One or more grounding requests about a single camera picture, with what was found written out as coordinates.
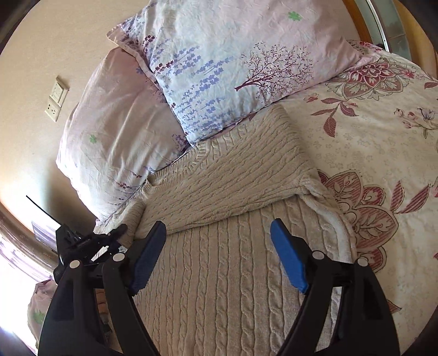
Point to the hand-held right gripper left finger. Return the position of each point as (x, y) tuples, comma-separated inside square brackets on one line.
[(145, 260)]

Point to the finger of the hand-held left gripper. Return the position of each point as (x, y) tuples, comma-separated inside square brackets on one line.
[(109, 233), (99, 251)]

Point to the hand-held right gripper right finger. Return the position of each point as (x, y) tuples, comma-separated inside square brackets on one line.
[(291, 260)]

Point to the person's left hand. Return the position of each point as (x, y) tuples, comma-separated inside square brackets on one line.
[(101, 304)]

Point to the pink clover-print cloth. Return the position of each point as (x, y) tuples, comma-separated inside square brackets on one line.
[(39, 308)]

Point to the pink clover-print pillow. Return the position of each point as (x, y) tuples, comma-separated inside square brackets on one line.
[(119, 130)]

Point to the floral quilt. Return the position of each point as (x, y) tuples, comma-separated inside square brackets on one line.
[(376, 154)]

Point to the pink tree-print pillow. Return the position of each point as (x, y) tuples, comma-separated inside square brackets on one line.
[(222, 51)]

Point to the silver-framed glass panel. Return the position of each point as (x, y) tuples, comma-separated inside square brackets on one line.
[(379, 24)]

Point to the wooden headboard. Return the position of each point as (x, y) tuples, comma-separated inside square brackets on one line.
[(419, 30)]

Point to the white wall switch plate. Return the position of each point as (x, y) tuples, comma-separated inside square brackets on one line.
[(59, 91)]

